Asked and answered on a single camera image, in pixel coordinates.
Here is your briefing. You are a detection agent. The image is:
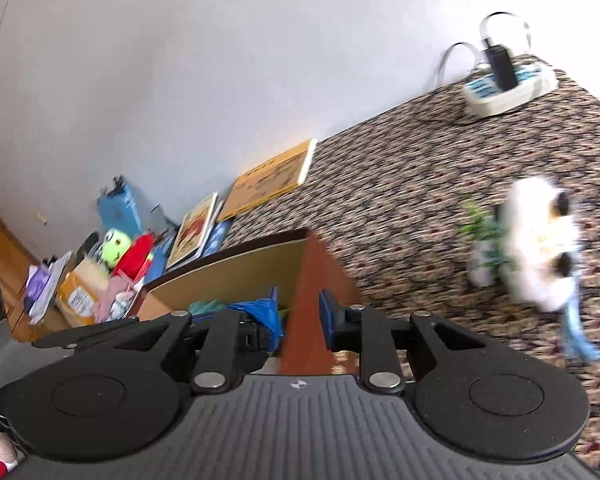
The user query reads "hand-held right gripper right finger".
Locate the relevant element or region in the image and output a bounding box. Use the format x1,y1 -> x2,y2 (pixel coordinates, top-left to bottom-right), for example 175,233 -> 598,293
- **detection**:
319,289 -> 486,395

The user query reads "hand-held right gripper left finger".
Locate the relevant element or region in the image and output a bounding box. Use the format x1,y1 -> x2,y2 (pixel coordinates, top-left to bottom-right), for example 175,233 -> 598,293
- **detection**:
70,287 -> 284,395

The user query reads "brown cardboard box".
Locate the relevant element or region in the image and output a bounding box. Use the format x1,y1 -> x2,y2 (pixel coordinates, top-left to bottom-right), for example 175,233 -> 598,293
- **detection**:
130,227 -> 366,376

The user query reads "teal sponge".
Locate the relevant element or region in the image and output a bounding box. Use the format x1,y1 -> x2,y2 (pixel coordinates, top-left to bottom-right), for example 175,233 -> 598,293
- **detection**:
187,299 -> 228,317

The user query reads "blue book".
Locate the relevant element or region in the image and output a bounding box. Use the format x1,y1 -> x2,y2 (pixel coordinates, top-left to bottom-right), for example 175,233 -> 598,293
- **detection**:
200,220 -> 232,258

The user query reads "cream and red book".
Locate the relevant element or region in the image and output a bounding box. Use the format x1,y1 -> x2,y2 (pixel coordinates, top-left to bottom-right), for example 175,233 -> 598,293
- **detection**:
166,191 -> 221,271

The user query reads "yellow book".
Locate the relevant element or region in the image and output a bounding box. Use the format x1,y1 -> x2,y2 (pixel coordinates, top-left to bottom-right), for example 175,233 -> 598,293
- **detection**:
216,139 -> 318,222

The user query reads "red plush toy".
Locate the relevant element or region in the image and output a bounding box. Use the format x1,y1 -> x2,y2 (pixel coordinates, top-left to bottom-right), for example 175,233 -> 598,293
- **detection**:
111,234 -> 155,278

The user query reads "floral patterned blanket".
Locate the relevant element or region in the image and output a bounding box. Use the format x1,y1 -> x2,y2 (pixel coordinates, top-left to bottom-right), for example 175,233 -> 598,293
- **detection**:
220,55 -> 600,480

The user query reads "green frog toy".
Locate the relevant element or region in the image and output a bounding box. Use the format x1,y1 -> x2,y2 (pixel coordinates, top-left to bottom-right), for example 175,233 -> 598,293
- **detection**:
99,228 -> 132,268

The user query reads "small green artificial plant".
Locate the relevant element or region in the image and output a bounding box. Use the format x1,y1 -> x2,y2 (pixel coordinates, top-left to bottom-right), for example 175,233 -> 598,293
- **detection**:
460,200 -> 511,288

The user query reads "blue plastic device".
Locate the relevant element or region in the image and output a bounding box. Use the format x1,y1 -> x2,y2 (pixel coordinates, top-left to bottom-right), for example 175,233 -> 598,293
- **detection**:
97,176 -> 143,238

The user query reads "small tan cardboard box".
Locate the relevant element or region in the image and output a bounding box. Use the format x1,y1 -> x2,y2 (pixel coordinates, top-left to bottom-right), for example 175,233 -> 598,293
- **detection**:
55,255 -> 146,328

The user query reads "white furry plush toy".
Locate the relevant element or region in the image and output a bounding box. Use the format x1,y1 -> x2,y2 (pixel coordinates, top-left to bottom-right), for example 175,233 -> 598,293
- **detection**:
497,176 -> 586,313

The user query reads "purple and white packet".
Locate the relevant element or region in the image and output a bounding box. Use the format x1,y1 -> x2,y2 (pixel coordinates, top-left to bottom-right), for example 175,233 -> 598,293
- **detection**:
24,252 -> 73,323

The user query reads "light blue fluffy toy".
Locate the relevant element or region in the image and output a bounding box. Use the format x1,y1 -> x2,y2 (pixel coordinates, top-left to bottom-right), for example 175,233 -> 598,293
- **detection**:
557,260 -> 600,363

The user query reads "white power strip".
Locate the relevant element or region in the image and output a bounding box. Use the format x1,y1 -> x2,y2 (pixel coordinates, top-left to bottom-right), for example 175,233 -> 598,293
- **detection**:
462,60 -> 560,120

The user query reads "black charger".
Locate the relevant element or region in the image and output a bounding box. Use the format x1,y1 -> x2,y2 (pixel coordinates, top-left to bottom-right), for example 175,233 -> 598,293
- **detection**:
481,45 -> 518,92

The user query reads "white cable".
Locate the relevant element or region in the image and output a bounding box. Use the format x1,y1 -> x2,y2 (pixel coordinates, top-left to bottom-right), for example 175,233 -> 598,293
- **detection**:
437,41 -> 483,86

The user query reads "black cable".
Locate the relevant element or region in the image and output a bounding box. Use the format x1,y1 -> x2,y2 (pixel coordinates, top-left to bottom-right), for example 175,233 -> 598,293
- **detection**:
480,10 -> 533,61

